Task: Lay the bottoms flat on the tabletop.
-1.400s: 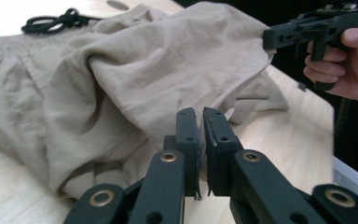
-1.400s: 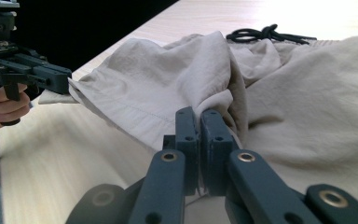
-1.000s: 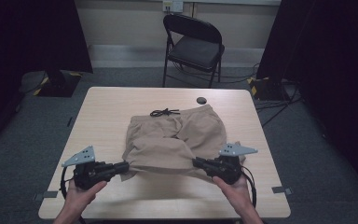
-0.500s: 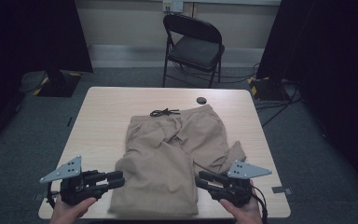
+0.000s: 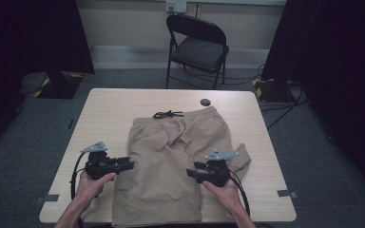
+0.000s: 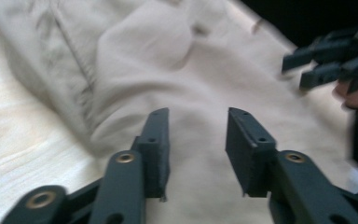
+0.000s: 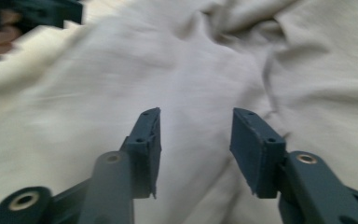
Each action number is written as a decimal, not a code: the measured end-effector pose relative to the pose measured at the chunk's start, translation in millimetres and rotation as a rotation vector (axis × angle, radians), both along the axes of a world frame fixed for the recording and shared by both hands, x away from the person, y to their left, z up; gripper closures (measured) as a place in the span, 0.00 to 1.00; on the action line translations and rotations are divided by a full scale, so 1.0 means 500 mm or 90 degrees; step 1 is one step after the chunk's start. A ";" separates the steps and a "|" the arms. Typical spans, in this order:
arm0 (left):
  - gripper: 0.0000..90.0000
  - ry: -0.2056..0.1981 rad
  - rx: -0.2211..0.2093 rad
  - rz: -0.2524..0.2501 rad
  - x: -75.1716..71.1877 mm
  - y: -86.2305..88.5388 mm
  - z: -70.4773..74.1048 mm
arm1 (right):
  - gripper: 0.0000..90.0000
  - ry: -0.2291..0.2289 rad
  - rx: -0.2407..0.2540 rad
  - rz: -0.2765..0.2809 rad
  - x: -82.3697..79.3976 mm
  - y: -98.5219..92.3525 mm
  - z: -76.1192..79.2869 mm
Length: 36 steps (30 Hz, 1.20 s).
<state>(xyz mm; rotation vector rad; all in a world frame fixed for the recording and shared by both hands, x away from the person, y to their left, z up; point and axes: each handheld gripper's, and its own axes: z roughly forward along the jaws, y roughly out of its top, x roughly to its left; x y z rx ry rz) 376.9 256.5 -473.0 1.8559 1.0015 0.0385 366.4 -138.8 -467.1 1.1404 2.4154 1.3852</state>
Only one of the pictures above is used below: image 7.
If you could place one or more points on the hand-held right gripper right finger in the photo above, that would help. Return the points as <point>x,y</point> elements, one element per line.
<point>254,152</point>

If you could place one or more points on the beige cloth garment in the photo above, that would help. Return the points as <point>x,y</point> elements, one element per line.
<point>199,71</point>

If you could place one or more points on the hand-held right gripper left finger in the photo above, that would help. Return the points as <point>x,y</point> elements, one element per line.
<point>144,155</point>

